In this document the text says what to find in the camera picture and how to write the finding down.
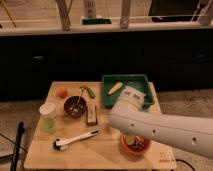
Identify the white dish brush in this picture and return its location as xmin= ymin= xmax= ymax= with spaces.
xmin=53 ymin=130 xmax=100 ymax=151

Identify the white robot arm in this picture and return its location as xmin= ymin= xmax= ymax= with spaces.
xmin=108 ymin=86 xmax=213 ymax=159

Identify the yellow corn cob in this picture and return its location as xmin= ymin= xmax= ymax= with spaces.
xmin=108 ymin=82 xmax=123 ymax=95

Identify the green pepper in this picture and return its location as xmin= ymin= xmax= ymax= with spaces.
xmin=80 ymin=86 xmax=96 ymax=99

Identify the metal spoon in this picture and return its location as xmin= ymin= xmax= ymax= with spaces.
xmin=75 ymin=87 xmax=84 ymax=112

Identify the brown rectangular block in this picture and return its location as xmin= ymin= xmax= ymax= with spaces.
xmin=86 ymin=105 xmax=98 ymax=126

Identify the green plastic tray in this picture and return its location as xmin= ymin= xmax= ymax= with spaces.
xmin=102 ymin=74 xmax=154 ymax=108

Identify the dark brown bowl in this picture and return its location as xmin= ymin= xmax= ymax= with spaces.
xmin=64 ymin=96 xmax=87 ymax=119

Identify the orange tomato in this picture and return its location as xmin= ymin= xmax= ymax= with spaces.
xmin=57 ymin=87 xmax=68 ymax=98

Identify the green cup with lid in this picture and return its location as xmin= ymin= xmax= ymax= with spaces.
xmin=39 ymin=102 xmax=56 ymax=133

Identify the orange bowl with dark balls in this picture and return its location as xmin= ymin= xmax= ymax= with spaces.
xmin=120 ymin=135 xmax=151 ymax=156

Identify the green box on shelf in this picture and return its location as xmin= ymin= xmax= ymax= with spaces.
xmin=82 ymin=18 xmax=112 ymax=25

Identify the black pole stand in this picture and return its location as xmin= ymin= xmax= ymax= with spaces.
xmin=10 ymin=122 xmax=24 ymax=171

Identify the black floor cable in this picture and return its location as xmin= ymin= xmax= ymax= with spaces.
xmin=175 ymin=158 xmax=198 ymax=171

